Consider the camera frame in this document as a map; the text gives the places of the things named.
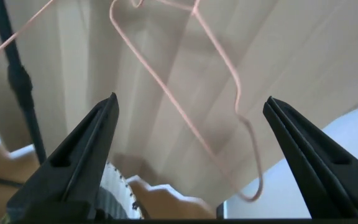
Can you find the beige curtain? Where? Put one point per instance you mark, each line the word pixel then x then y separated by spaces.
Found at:
pixel 182 62

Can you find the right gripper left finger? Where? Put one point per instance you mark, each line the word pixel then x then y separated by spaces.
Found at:
pixel 57 193

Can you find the white laundry basket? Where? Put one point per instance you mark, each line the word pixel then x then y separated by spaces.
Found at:
pixel 117 193

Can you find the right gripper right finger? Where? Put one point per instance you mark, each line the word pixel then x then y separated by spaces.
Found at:
pixel 331 193

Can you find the black clothes rack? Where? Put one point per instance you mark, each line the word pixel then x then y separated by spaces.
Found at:
pixel 19 81

